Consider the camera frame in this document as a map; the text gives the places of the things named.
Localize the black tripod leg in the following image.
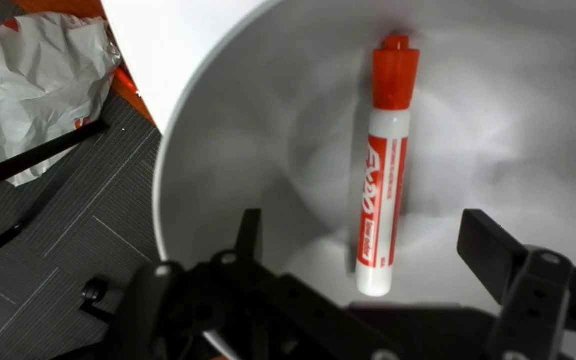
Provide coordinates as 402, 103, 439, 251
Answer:
0, 120, 108, 182

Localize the crumpled white paper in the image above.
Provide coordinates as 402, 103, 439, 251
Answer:
0, 12, 120, 162

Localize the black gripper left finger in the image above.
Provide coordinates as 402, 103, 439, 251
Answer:
210, 209, 276, 281

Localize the red and white marker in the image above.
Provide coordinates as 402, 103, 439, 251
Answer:
357, 34, 420, 296

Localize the white bowl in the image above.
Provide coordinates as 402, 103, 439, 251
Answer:
155, 0, 576, 309

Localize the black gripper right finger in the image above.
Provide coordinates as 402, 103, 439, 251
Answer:
456, 209, 573, 315

